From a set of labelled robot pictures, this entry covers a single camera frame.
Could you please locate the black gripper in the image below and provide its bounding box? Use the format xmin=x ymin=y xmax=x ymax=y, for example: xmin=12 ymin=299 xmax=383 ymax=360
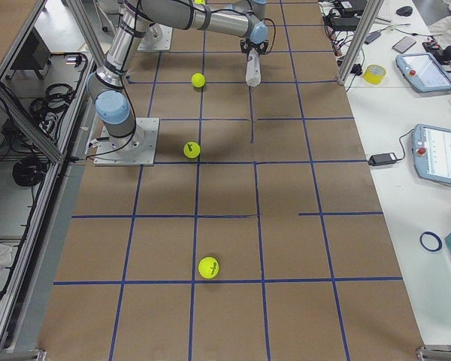
xmin=240 ymin=38 xmax=268 ymax=55

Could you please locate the clear tennis ball can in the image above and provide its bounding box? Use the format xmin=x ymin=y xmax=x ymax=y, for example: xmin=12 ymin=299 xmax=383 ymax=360
xmin=245 ymin=48 xmax=262 ymax=87

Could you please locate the tennis ball centre back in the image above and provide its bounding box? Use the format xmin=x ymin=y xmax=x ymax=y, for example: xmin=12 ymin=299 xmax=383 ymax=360
xmin=191 ymin=73 xmax=206 ymax=89

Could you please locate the tennis ball near base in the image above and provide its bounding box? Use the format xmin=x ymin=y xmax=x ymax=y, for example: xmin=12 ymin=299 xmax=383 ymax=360
xmin=183 ymin=141 xmax=201 ymax=159

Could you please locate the tennis ball front left side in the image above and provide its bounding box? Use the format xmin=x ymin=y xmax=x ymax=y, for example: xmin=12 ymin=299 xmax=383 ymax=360
xmin=198 ymin=256 xmax=219 ymax=280

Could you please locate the yellow tape roll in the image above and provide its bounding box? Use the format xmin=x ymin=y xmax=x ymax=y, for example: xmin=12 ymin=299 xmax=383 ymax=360
xmin=363 ymin=64 xmax=386 ymax=85

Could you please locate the black smartphone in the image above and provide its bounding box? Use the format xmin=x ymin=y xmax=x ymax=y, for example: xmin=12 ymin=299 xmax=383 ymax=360
xmin=392 ymin=36 xmax=416 ymax=53

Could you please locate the blue teach pendant far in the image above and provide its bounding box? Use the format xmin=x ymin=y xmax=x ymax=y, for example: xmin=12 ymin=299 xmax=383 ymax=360
xmin=395 ymin=53 xmax=451 ymax=93

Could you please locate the blue teach pendant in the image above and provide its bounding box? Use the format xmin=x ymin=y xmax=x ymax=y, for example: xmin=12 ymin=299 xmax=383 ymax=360
xmin=412 ymin=124 xmax=451 ymax=185
xmin=395 ymin=53 xmax=451 ymax=93

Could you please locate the black power adapter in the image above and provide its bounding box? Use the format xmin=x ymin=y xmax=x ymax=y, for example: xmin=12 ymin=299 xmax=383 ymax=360
xmin=368 ymin=153 xmax=398 ymax=166

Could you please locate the blue teach pendant near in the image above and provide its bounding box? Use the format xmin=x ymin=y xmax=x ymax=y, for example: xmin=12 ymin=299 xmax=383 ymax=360
xmin=412 ymin=124 xmax=451 ymax=185

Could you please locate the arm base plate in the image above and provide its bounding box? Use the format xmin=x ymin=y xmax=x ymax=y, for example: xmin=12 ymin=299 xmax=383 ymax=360
xmin=93 ymin=117 xmax=160 ymax=166
xmin=138 ymin=23 xmax=173 ymax=53

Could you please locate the aluminium frame post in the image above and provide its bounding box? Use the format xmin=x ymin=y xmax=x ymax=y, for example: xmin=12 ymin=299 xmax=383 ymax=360
xmin=337 ymin=0 xmax=383 ymax=85

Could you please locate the blue tape ring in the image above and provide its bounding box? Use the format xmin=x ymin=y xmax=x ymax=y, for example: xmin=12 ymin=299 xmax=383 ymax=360
xmin=419 ymin=231 xmax=443 ymax=253

